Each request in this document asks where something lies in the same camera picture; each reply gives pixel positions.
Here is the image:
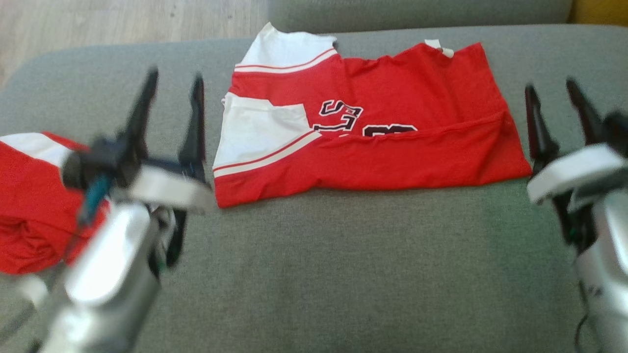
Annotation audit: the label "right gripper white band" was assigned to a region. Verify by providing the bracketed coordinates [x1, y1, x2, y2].
[525, 78, 628, 253]

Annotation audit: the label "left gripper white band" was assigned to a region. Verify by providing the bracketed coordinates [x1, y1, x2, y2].
[61, 69, 216, 268]

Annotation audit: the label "red shorts with white stripe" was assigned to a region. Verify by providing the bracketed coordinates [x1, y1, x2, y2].
[0, 131, 111, 275]

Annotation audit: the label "red white lettered jersey shirt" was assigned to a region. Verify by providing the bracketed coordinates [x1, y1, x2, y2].
[212, 22, 533, 209]

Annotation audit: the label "wide yellow sofa back cushion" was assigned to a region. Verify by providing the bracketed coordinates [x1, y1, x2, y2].
[568, 0, 628, 26]

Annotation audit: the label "light grey sofa seat cushion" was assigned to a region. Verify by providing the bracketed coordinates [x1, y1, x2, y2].
[267, 0, 574, 34]

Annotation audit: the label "teal left gripper cable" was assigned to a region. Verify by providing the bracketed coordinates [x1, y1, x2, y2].
[78, 176, 114, 226]

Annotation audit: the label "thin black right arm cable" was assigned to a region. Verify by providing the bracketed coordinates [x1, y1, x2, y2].
[573, 282, 597, 353]

